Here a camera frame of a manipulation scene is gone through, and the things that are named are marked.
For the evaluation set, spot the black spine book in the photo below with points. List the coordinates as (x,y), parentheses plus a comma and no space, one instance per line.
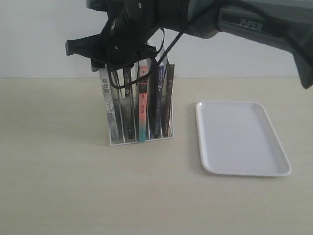
(127,103)

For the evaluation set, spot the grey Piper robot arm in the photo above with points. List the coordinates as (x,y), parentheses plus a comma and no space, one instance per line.
(282,24)

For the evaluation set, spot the dark blue spine book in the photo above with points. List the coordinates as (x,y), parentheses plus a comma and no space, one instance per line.
(155,89)

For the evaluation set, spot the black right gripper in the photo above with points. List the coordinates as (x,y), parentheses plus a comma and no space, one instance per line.
(123,40)

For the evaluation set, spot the dark maroon book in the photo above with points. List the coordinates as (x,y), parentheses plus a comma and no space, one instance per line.
(169,88)

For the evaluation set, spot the white wire book rack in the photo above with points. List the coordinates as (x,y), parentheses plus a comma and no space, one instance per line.
(117,83)

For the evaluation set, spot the white plastic tray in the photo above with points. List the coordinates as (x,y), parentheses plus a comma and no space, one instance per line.
(238,138)

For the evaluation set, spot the red teal spine book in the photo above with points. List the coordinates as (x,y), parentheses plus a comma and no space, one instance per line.
(142,100)

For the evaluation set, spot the grey marbled white book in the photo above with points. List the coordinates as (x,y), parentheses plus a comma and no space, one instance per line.
(107,93)

